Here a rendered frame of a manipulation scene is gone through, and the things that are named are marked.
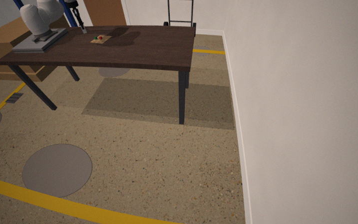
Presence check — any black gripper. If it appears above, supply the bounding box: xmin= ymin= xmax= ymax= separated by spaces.
xmin=66 ymin=0 xmax=87 ymax=34

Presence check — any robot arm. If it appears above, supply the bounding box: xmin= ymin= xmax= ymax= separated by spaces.
xmin=20 ymin=0 xmax=64 ymax=43

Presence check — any tan square mat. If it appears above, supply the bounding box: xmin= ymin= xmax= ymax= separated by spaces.
xmin=91 ymin=35 xmax=112 ymax=44

